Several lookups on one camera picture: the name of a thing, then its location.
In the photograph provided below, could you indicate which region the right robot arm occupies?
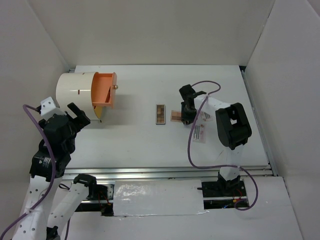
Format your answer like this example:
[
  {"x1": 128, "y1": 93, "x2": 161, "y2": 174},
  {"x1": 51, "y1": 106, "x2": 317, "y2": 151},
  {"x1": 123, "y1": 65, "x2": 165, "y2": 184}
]
[{"x1": 179, "y1": 84, "x2": 252, "y2": 196}]

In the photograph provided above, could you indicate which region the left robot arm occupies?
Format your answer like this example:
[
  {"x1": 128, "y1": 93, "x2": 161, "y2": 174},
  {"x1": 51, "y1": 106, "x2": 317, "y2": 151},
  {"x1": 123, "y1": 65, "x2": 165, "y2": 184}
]
[{"x1": 7, "y1": 98, "x2": 98, "y2": 240}]

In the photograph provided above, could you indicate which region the square pink blush palette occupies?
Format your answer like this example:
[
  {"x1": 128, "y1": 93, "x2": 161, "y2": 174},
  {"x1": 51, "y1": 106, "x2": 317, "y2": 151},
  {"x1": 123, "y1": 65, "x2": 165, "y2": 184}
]
[{"x1": 170, "y1": 110, "x2": 182, "y2": 123}]

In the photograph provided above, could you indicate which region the white cylindrical drawer cabinet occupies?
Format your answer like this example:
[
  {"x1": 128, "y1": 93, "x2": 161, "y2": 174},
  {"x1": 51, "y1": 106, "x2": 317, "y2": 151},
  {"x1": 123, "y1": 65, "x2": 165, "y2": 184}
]
[{"x1": 55, "y1": 72, "x2": 102, "y2": 122}]

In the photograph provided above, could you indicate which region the long brown eyeshadow palette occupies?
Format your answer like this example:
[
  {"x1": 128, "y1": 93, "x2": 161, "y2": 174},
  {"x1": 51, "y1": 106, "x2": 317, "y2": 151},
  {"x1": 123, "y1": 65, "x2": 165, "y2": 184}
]
[{"x1": 155, "y1": 104, "x2": 166, "y2": 125}]

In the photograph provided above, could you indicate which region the white cover plate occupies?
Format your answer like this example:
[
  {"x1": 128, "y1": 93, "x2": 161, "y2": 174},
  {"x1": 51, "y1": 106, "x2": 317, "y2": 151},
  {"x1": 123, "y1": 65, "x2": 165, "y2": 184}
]
[{"x1": 113, "y1": 179, "x2": 205, "y2": 217}]

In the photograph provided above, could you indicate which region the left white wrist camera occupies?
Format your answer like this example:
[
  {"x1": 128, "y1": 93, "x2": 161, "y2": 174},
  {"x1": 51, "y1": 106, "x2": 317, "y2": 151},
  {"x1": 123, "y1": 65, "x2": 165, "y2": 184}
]
[{"x1": 39, "y1": 96, "x2": 61, "y2": 120}]

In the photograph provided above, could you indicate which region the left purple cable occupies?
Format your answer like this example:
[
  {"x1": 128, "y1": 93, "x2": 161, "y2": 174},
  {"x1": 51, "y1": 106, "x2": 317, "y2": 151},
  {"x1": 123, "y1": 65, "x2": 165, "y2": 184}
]
[{"x1": 4, "y1": 104, "x2": 71, "y2": 240}]

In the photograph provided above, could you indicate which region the aluminium rail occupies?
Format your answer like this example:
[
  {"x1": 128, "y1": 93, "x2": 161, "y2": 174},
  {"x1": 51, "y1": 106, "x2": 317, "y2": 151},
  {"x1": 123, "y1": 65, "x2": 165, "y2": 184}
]
[{"x1": 62, "y1": 166, "x2": 272, "y2": 181}]

